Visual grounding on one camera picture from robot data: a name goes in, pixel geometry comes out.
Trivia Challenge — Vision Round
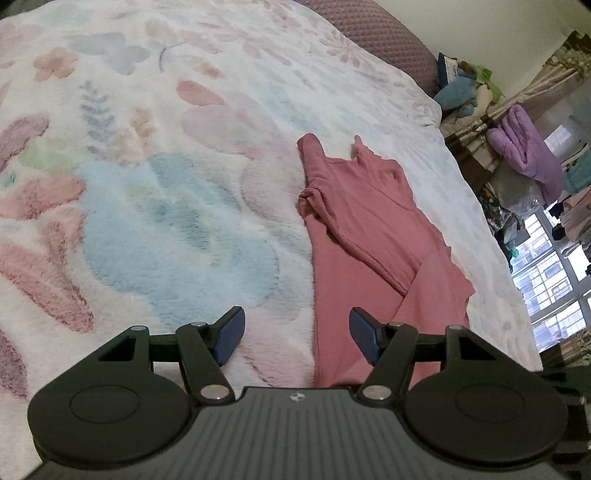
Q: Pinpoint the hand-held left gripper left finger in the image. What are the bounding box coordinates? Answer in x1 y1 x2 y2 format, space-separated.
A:
92 305 246 403

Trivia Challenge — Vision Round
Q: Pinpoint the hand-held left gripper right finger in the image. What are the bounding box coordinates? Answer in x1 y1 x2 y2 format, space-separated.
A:
349 307 498 403

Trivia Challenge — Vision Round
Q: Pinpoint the pink ribbed garment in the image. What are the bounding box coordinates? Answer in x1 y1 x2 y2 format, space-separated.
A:
295 133 476 389

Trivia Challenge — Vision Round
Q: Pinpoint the floral fluffy blanket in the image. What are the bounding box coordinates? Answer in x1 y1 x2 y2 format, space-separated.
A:
0 0 544 412

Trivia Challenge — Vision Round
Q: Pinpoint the teal floral cloth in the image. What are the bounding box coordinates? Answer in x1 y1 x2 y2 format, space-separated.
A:
478 182 515 241

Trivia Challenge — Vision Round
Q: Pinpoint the grid window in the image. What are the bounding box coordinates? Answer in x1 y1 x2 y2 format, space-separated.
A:
508 120 591 352

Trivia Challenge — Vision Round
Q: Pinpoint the purple hanging jacket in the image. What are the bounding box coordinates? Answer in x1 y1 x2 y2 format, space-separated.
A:
487 104 565 204

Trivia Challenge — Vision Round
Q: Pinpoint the blue plush toy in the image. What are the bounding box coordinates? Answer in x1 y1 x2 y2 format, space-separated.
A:
434 62 482 118

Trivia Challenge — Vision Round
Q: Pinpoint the dark blue box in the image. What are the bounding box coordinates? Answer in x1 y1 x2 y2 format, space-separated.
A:
437 52 461 88

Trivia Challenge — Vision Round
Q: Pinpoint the green cloth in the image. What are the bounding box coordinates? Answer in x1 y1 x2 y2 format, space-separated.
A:
475 65 504 104

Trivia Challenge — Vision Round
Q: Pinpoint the patterned beige curtain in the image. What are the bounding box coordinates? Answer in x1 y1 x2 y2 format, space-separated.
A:
441 28 591 195

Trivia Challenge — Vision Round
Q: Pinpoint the mauve quilted headboard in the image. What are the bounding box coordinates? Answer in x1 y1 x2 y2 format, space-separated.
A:
295 0 439 99

